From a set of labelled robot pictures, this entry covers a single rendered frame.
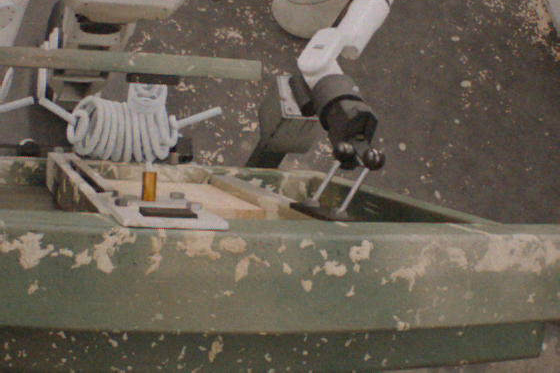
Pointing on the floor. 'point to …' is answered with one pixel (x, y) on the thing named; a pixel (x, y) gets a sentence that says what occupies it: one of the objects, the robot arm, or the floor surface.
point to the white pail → (307, 8)
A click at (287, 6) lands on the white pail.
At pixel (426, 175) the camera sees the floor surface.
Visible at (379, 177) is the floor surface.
